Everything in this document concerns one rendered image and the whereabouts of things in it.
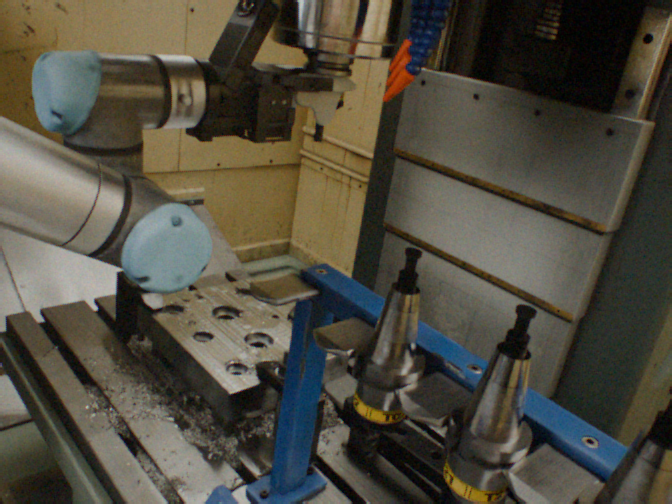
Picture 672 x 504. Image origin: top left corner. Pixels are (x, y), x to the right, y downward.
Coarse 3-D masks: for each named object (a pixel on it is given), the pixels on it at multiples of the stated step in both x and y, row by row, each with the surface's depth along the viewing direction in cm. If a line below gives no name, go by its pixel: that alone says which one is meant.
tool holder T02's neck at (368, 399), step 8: (360, 384) 54; (360, 392) 54; (360, 400) 54; (368, 400) 54; (376, 400) 53; (384, 400) 53; (392, 400) 53; (376, 408) 53; (384, 408) 53; (392, 408) 53; (400, 408) 54
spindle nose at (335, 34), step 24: (288, 0) 68; (312, 0) 66; (336, 0) 66; (360, 0) 66; (384, 0) 68; (288, 24) 68; (312, 24) 67; (336, 24) 67; (360, 24) 67; (384, 24) 69; (312, 48) 68; (336, 48) 68; (360, 48) 69; (384, 48) 71
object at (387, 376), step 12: (360, 348) 54; (360, 360) 54; (372, 360) 53; (420, 360) 54; (360, 372) 54; (372, 372) 52; (384, 372) 51; (396, 372) 52; (408, 372) 52; (420, 372) 53; (372, 384) 52; (384, 384) 52; (396, 384) 52; (384, 396) 52
